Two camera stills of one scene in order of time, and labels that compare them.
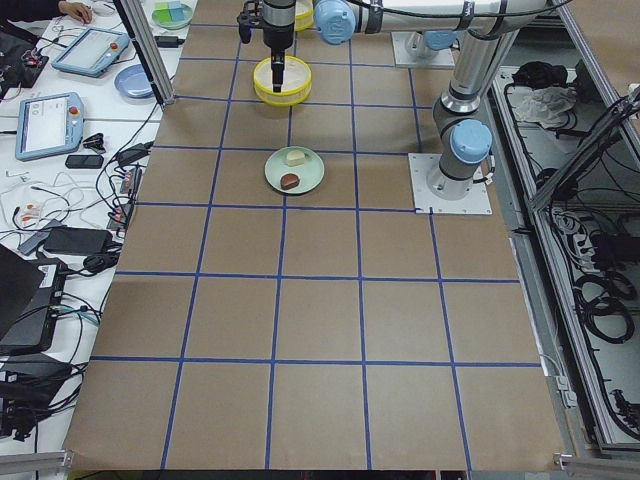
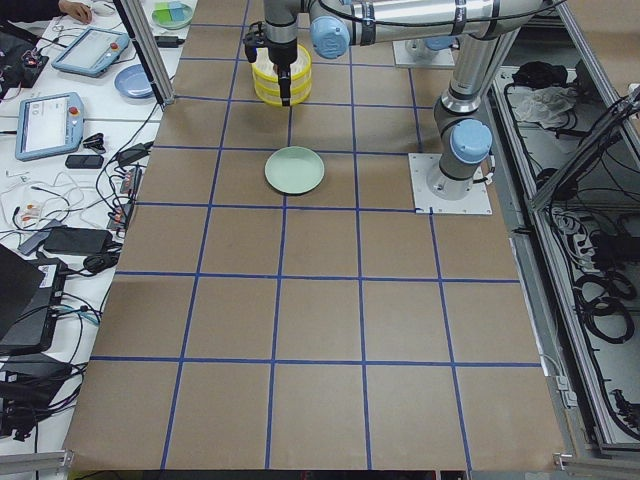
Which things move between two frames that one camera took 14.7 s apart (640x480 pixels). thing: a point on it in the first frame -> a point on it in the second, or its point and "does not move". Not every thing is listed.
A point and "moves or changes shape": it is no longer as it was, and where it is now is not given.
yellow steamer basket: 304,15 moves or changes shape
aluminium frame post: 149,46 does not move
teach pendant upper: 92,52 does not move
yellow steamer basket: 296,87 does not move
